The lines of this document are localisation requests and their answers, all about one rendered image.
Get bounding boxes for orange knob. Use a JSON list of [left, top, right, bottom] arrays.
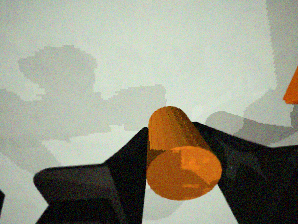
[[146, 106, 222, 201]]

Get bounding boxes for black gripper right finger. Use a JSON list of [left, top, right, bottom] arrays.
[[192, 122, 298, 224]]

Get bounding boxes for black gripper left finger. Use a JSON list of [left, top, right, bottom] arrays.
[[33, 127, 148, 224]]

